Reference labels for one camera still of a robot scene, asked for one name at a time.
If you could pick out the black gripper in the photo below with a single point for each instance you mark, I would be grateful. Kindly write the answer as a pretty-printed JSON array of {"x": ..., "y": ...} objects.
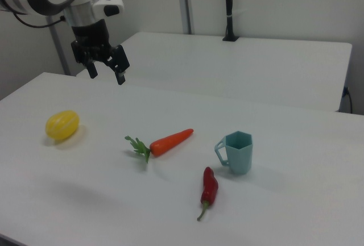
[{"x": 89, "y": 40}]

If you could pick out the light blue hexagonal mug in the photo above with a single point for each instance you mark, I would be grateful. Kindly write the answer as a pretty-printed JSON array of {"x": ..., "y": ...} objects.
[{"x": 240, "y": 158}]

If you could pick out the yellow striped melon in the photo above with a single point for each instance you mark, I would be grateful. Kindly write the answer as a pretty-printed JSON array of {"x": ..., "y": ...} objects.
[{"x": 62, "y": 125}]

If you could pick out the orange carrot with green leaves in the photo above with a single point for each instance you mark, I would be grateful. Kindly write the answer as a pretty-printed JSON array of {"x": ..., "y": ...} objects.
[{"x": 170, "y": 142}]

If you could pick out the white side table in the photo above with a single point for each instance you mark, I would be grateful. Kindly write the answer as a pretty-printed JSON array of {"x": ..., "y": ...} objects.
[{"x": 227, "y": 64}]

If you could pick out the red chili pepper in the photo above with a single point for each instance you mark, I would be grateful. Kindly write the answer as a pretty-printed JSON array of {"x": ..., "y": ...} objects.
[{"x": 210, "y": 186}]

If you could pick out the grey metal frame post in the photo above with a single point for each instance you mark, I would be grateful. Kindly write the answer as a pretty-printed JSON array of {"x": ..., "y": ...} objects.
[
  {"x": 185, "y": 1},
  {"x": 60, "y": 50}
]

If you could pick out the black camera stand pole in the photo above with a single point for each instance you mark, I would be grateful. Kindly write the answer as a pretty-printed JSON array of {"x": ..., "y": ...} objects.
[{"x": 229, "y": 7}]

